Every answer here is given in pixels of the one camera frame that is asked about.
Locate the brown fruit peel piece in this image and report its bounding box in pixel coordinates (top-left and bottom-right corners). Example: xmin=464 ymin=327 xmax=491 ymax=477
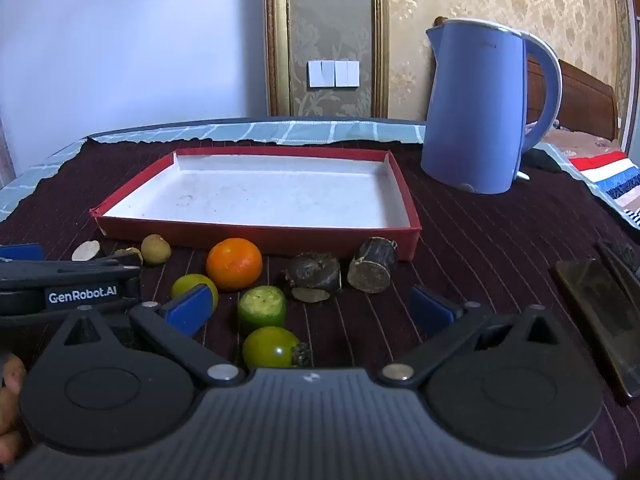
xmin=111 ymin=247 xmax=144 ymax=266

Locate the yellow-green lime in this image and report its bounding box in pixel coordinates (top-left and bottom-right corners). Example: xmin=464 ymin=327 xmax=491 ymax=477
xmin=171 ymin=273 xmax=219 ymax=313

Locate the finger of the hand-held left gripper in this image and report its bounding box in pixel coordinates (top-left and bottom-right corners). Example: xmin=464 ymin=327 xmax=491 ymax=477
xmin=0 ymin=254 xmax=144 ymax=290
xmin=0 ymin=243 xmax=47 ymax=262

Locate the green lime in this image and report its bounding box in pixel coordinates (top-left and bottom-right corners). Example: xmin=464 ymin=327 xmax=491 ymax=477
xmin=242 ymin=326 xmax=313 ymax=368

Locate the brown kiwi fruit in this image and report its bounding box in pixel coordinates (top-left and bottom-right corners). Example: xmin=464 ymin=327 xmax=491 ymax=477
xmin=140 ymin=234 xmax=172 ymax=266

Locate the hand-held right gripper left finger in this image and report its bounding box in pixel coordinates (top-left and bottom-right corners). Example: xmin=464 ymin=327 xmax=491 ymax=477
xmin=35 ymin=284 xmax=247 ymax=389

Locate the pink bed blanket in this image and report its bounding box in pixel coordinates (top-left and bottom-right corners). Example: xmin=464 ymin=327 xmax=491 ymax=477
xmin=542 ymin=125 xmax=626 ymax=157

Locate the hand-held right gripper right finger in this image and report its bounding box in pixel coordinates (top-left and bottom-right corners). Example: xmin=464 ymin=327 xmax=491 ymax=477
xmin=378 ymin=285 xmax=586 ymax=390

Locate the wooden bed headboard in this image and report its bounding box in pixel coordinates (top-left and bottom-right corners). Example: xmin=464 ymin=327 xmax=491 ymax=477
xmin=432 ymin=16 xmax=617 ymax=141

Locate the blue electric kettle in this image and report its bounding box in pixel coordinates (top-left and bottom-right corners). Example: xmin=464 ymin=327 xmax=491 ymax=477
xmin=420 ymin=17 xmax=563 ymax=195

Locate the pale fruit peel piece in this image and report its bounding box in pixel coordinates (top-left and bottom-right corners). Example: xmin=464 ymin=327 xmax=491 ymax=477
xmin=71 ymin=240 xmax=101 ymax=262

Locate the teal plaid cloth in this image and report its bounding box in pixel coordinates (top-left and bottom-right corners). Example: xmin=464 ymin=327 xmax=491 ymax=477
xmin=0 ymin=119 xmax=631 ymax=226

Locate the small sugarcane chip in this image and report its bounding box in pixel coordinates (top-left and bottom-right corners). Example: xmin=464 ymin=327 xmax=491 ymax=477
xmin=291 ymin=286 xmax=331 ymax=303

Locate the red white blue striped cloth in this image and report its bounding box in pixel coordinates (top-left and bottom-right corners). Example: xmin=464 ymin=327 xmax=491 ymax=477
xmin=567 ymin=150 xmax=640 ymax=231

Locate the red cardboard box tray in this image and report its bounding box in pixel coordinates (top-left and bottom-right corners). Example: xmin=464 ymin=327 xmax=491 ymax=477
xmin=90 ymin=146 xmax=422 ymax=262

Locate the dark maroon striped cloth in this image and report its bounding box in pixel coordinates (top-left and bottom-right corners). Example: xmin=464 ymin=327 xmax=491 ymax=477
xmin=0 ymin=137 xmax=640 ymax=480

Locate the smooth orange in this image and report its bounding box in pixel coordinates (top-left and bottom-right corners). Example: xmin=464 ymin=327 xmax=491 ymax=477
xmin=206 ymin=238 xmax=263 ymax=292

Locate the cut green fruit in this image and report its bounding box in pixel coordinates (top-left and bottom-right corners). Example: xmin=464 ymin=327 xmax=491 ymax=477
xmin=237 ymin=285 xmax=288 ymax=333

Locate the white wall switch panel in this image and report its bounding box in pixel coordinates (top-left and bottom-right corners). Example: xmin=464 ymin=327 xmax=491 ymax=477
xmin=306 ymin=59 xmax=360 ymax=88

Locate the dark glossy flat case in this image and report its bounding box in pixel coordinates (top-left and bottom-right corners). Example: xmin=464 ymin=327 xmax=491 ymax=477
xmin=554 ymin=258 xmax=640 ymax=403

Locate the gold wall frame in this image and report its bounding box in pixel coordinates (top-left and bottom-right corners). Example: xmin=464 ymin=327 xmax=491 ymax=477
xmin=262 ymin=0 xmax=390 ymax=118

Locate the person's left hand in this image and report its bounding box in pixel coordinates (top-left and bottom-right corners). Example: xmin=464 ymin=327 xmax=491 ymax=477
xmin=0 ymin=352 xmax=28 ymax=467

